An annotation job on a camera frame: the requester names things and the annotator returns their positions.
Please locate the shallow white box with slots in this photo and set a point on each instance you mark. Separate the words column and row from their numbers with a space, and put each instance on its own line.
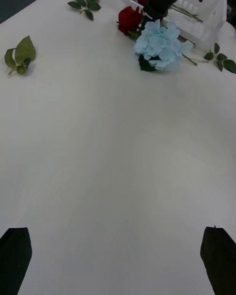
column 211, row 12

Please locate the loose green leaf twig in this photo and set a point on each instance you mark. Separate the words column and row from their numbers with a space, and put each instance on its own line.
column 229, row 65
column 92, row 5

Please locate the loose twig with large leaf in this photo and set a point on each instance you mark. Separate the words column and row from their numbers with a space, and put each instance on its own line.
column 24, row 50

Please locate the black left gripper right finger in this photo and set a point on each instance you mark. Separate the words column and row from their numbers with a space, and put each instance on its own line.
column 221, row 263

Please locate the red rose with thick stem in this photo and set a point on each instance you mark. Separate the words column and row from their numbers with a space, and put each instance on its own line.
column 127, row 18

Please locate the pale blue flower, long stem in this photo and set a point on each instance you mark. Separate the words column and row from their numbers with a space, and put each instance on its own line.
column 159, row 41

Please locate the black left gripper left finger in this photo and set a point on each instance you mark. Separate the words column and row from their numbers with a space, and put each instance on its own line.
column 13, row 263

